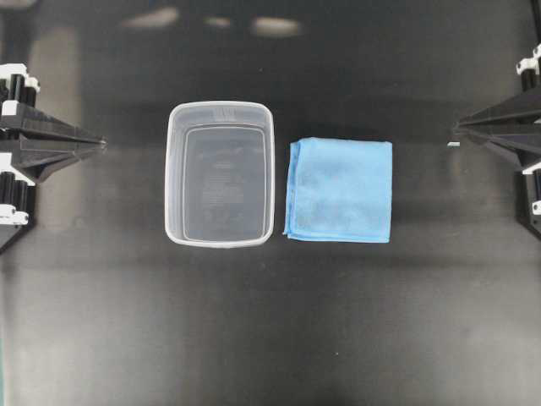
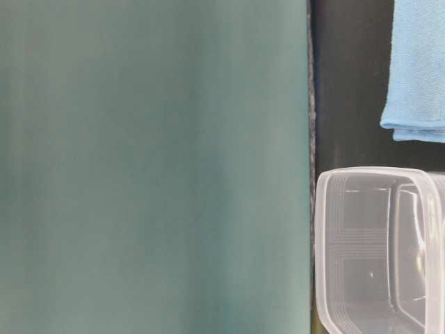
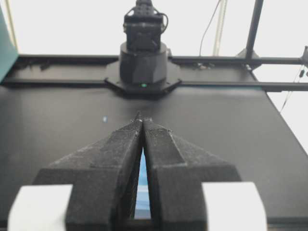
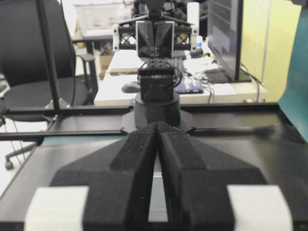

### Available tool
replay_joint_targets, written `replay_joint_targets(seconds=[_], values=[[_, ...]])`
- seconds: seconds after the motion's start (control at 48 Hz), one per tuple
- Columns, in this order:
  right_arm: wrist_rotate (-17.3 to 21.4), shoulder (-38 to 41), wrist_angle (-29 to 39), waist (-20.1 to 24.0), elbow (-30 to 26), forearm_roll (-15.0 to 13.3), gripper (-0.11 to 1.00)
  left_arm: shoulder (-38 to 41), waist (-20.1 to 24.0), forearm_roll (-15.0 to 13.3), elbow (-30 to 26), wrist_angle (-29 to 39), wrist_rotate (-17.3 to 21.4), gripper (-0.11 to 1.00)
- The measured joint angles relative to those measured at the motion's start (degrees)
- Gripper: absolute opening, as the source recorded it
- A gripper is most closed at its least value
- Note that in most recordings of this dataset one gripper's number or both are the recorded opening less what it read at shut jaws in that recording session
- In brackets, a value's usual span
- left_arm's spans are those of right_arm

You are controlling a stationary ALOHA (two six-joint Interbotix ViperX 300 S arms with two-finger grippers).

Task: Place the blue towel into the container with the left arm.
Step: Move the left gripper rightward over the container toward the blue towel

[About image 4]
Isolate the teal cloth backdrop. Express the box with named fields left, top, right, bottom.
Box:
left=278, top=2, right=308, bottom=141

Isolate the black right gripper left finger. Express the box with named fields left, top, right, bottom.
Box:
left=25, top=123, right=157, bottom=231

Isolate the black office chair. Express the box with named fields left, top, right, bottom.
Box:
left=0, top=0, right=99, bottom=170

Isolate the blue white box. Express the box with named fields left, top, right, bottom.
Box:
left=175, top=79, right=204, bottom=94

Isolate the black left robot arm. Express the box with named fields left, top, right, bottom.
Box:
left=24, top=0, right=183, bottom=231

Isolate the white cylinder bottle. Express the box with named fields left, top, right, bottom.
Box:
left=187, top=2, right=200, bottom=26

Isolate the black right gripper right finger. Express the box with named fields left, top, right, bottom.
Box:
left=157, top=122, right=293, bottom=231

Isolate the grey computer mouse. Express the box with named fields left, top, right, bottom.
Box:
left=121, top=81, right=141, bottom=93

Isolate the black keyboard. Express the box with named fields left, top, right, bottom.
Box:
left=205, top=72, right=229, bottom=84

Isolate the black metal frame post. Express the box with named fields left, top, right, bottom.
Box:
left=36, top=0, right=60, bottom=110

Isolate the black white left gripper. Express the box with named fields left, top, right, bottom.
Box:
left=112, top=0, right=199, bottom=59

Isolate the white office desk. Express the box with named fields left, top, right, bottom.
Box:
left=94, top=50, right=267, bottom=106

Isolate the black computer monitor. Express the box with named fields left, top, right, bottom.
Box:
left=207, top=0, right=251, bottom=82

